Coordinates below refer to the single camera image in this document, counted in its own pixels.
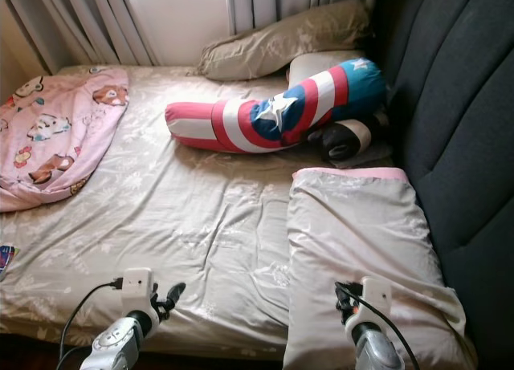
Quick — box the colourful comic book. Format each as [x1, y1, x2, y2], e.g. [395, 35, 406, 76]
[0, 243, 17, 274]

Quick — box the beige floral bed sheet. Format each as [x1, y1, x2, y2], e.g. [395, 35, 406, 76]
[0, 63, 398, 363]

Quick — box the black and beige plush toy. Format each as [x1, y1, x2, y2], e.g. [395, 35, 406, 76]
[313, 113, 393, 169]

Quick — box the pink cartoon print blanket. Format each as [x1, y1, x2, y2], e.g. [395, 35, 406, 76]
[0, 67, 129, 213]

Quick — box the red white blue star bolster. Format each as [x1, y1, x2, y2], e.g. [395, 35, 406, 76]
[165, 57, 386, 154]

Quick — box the dark grey upholstered headboard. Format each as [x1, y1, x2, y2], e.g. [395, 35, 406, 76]
[368, 0, 514, 370]

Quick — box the plain white pillow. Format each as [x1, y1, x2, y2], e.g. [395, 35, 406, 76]
[287, 49, 366, 88]

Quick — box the beige floral pillow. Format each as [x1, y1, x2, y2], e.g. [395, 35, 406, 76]
[197, 0, 372, 82]

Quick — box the grey striped curtain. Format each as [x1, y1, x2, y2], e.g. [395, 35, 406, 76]
[4, 0, 157, 75]
[225, 0, 380, 34]

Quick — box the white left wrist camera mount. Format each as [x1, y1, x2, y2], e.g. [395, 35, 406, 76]
[120, 267, 155, 313]

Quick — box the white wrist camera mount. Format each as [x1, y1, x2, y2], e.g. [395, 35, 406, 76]
[120, 267, 155, 313]
[361, 276, 393, 321]

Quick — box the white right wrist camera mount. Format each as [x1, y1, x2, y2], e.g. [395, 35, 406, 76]
[361, 276, 393, 321]

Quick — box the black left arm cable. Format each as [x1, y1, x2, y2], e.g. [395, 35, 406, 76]
[58, 277, 124, 370]

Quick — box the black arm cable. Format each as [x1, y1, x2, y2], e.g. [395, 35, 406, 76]
[58, 277, 124, 370]
[335, 282, 422, 370]

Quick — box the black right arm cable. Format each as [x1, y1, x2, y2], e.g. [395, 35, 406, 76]
[335, 282, 422, 370]

